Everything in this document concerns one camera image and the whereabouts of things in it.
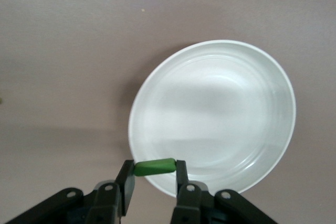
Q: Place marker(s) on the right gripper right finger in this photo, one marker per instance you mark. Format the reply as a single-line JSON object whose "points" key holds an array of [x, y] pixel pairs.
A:
{"points": [[189, 203]]}

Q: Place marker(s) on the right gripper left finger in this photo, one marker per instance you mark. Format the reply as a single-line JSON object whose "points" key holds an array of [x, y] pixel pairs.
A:
{"points": [[105, 200]]}

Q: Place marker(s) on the green letter l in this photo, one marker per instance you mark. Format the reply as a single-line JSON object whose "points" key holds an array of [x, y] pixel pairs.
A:
{"points": [[155, 167]]}

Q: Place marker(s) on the beige brown plate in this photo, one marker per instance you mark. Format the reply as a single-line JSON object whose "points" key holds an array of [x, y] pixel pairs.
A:
{"points": [[212, 113]]}

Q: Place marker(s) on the brown table mat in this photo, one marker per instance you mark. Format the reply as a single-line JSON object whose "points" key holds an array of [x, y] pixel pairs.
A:
{"points": [[52, 51]]}

